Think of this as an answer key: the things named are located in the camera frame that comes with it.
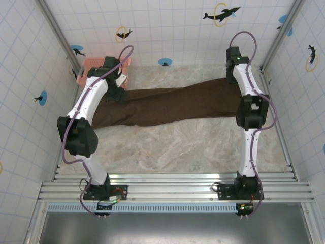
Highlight white slotted cable duct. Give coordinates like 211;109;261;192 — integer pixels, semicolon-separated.
47;203;241;213

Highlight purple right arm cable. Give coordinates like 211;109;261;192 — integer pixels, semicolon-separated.
229;30;278;218

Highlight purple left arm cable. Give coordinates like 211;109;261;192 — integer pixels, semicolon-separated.
62;45;135;217

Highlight large dolphins ring wall sticker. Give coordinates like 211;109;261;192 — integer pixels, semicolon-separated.
202;2;241;27

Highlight controller board with bracket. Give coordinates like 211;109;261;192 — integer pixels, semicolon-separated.
235;202;255;219
95;195;120;219

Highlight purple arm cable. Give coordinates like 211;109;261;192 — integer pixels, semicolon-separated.
229;30;278;218
62;45;135;217

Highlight grey metal lower panel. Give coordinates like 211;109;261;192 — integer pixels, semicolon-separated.
25;210;314;244

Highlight small dolphin ring wall sticker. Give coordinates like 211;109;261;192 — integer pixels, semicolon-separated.
115;25;134;43

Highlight pink plastic basket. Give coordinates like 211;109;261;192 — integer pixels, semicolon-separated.
76;57;132;89

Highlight seahorse yellow ring sticker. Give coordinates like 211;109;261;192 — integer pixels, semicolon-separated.
305;44;319;73

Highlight brown long pants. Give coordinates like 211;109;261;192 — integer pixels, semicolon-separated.
91;77;244;129

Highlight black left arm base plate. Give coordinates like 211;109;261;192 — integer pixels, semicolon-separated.
82;183;129;201

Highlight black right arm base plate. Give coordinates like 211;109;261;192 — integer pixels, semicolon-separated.
217;182;265;201

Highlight aluminium corner post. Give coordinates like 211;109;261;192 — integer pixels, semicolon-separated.
38;0;84;72
261;0;305;70

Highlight blue circle shark sticker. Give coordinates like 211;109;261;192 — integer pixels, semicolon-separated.
70;45;86;57

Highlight aluminium side rail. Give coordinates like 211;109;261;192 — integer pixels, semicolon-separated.
52;72;86;181
258;68;298;181

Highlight left controller board with bracket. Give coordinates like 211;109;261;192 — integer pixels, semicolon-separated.
95;195;120;219

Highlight right controller board with bracket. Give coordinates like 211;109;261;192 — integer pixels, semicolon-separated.
235;202;255;219

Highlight aluminium base rail beam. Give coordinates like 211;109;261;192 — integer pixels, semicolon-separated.
38;174;315;203

